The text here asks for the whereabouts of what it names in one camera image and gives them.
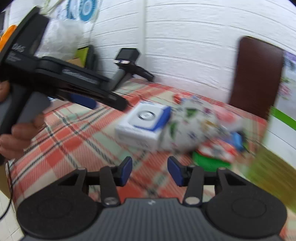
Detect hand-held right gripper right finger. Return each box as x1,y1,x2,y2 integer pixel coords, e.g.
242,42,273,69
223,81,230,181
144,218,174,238
168,156,247,207

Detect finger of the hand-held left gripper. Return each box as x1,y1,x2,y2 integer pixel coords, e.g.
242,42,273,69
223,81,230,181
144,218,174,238
39,56,111,92
55,86,128,111

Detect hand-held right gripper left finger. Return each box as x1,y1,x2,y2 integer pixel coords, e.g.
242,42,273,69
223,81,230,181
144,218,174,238
58,156,133,207

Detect green-edged printed box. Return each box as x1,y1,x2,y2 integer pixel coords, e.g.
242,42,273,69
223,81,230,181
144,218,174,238
246,106,296,210

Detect person's left hand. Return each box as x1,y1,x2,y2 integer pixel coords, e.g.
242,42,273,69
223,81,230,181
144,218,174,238
0,81,45,161

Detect green and black item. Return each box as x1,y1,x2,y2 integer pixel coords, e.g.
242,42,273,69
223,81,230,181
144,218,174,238
76,45,97,70

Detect orange item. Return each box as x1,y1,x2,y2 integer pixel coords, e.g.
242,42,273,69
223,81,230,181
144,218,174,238
0,24,16,52

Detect green container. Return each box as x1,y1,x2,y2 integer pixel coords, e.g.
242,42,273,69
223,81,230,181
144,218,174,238
192,150,232,172

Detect plaid tablecloth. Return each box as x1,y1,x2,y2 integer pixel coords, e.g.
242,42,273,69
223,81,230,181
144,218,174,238
6,77,269,207

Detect clear plastic bag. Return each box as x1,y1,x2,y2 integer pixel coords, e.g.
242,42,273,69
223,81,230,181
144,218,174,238
35,17,89,62

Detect black device on stand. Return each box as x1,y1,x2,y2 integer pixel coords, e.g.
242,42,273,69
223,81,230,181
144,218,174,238
109,47,154,91

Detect white and blue box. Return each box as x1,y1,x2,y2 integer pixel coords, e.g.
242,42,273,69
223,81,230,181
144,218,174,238
115,101,172,151

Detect white floral printed pouch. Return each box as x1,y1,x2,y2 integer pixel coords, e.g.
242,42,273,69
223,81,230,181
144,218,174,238
159,96,223,154

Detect red and white packet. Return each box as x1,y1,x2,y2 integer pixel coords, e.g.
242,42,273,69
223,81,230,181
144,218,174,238
199,134,240,163

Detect blue and white printed bag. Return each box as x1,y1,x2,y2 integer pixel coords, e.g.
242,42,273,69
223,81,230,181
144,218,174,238
52,0,102,25

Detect small blue item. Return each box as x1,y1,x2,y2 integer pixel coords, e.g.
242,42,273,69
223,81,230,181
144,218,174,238
231,132,246,151

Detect small red packet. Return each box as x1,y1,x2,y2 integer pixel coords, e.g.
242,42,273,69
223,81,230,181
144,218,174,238
173,91,193,105

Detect thin black cable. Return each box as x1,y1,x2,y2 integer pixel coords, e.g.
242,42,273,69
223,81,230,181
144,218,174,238
0,160,13,220

